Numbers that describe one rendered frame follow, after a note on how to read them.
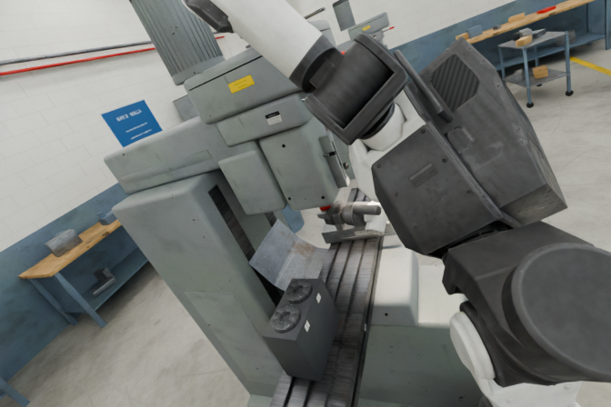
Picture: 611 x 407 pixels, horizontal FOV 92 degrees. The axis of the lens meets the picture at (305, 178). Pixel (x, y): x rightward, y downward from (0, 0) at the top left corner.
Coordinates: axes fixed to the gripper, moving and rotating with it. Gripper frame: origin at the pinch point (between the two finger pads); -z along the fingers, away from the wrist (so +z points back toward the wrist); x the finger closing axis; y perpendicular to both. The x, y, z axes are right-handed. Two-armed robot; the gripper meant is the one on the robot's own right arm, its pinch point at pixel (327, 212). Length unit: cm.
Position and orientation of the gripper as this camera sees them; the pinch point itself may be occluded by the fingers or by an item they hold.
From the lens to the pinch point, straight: 119.9
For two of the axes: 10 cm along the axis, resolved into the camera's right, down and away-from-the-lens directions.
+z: 7.2, -0.3, -7.0
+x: -5.8, 5.2, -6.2
